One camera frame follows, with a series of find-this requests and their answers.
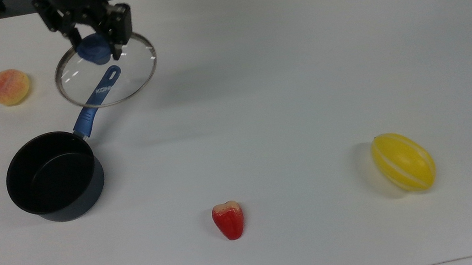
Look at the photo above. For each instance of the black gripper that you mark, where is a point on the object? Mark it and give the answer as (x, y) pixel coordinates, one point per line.
(79, 4)

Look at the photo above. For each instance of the glass lid with blue knob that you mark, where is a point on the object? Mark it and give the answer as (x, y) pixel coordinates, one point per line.
(135, 72)

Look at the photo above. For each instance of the orange toy peach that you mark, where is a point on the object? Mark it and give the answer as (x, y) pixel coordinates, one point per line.
(10, 88)

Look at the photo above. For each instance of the red toy wax apple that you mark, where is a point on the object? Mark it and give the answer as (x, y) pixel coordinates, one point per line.
(229, 223)

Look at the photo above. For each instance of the yellow striped toy melon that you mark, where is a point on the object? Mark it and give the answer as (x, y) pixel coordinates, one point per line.
(404, 162)

